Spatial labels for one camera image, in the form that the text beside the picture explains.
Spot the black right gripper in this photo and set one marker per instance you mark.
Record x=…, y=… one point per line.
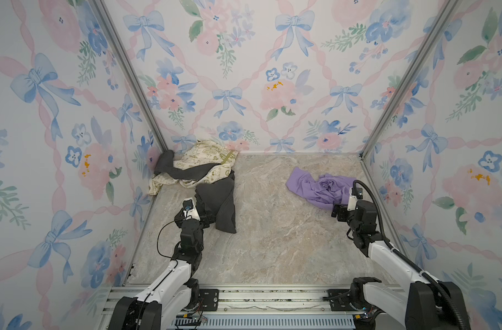
x=343, y=210

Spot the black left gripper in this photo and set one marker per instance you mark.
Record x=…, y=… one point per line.
x=204, y=221

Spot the purple cloth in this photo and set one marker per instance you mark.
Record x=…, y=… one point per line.
x=324, y=192

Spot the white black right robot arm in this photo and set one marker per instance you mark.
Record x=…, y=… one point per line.
x=425, y=303

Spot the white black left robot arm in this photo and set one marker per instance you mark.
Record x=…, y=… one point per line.
x=175, y=289

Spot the dark grey cloth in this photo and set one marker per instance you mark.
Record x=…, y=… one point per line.
x=218, y=197

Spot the cream patterned cloth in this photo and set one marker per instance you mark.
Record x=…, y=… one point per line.
x=205, y=163

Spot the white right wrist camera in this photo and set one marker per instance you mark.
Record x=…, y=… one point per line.
x=356, y=194

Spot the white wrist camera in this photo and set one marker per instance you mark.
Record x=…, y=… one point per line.
x=189, y=210
x=356, y=194

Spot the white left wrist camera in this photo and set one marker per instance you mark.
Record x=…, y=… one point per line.
x=189, y=210

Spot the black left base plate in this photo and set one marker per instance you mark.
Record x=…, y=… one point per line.
x=206, y=300

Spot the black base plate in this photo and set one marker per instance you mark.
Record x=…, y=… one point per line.
x=206, y=300
x=340, y=300

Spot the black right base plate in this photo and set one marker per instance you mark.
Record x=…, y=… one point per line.
x=340, y=300

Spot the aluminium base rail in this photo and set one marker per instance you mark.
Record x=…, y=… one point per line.
x=261, y=307

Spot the aluminium corner post right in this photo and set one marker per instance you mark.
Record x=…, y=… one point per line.
x=440, y=23

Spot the aluminium corner post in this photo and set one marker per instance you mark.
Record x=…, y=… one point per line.
x=110, y=31
x=440, y=23

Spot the aluminium corner post left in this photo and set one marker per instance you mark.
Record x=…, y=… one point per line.
x=110, y=31

